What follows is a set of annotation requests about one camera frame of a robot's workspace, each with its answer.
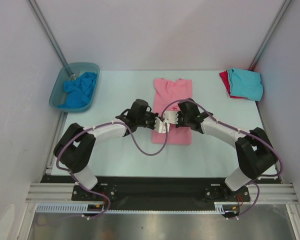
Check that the folded light blue t shirt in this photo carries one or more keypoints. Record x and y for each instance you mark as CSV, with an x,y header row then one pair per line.
x,y
246,84

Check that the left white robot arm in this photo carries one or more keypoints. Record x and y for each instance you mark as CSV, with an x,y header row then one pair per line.
x,y
74,149

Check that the crumpled blue t shirt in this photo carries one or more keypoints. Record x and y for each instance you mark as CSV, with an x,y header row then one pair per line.
x,y
79,91

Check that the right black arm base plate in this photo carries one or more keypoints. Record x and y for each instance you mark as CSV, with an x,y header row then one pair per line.
x,y
221,193

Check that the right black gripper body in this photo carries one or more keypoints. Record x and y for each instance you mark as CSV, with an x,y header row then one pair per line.
x,y
180,119

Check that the aluminium corner post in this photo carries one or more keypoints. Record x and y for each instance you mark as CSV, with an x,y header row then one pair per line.
x,y
37,12
284,8

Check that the pink t shirt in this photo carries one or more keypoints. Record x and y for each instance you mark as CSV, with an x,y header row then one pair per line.
x,y
167,91

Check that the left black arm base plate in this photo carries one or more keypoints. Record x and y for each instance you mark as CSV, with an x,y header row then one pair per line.
x,y
109,190

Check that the translucent blue plastic bin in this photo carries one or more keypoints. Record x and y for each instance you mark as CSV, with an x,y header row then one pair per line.
x,y
71,72

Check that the aluminium front rail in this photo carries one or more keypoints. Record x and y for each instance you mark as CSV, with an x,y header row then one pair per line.
x,y
62,192

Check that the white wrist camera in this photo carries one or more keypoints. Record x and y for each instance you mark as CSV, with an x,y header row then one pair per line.
x,y
171,117
161,126

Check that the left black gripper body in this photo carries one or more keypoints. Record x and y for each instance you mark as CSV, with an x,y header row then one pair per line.
x,y
147,121

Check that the left aluminium corner post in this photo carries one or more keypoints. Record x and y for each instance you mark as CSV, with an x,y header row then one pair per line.
x,y
37,12

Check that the folded red t shirt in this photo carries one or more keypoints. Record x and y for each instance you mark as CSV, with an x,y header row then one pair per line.
x,y
225,79

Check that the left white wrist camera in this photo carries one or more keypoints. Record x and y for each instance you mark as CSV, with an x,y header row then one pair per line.
x,y
161,126

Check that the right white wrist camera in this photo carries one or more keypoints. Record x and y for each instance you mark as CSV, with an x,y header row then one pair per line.
x,y
171,117

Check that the right aluminium corner post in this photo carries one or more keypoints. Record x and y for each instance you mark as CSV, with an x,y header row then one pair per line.
x,y
284,8

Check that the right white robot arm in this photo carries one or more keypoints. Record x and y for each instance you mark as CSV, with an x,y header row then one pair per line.
x,y
255,153

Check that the slotted cable duct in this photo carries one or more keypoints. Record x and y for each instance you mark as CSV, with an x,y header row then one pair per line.
x,y
92,208

